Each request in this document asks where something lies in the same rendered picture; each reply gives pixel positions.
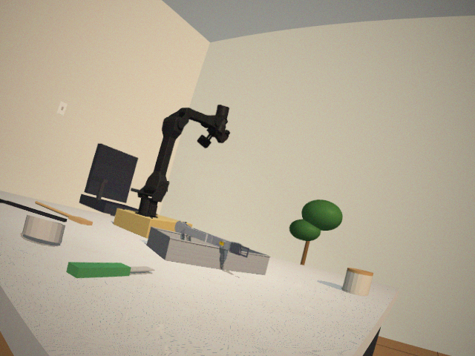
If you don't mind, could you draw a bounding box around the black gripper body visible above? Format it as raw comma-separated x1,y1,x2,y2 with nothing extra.
197,120,228,148

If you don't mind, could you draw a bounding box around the black spatula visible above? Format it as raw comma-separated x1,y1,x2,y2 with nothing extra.
0,199,67,223

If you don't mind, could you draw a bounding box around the wooden spoon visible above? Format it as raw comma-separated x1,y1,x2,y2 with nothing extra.
35,201,93,225

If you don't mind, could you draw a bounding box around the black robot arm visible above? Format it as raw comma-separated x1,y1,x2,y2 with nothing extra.
135,105,230,218

